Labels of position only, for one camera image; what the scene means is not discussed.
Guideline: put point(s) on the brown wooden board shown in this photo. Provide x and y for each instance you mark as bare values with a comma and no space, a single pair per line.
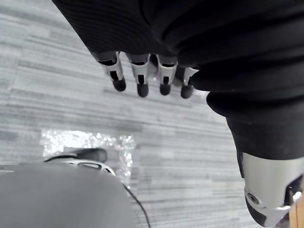
297,213

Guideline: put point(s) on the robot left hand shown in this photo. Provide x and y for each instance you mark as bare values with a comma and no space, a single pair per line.
213,47

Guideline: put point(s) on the silver robot leg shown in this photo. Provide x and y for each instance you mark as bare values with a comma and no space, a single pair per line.
59,197

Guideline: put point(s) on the glittery silver floor mat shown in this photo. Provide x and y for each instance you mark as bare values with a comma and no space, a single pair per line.
123,152

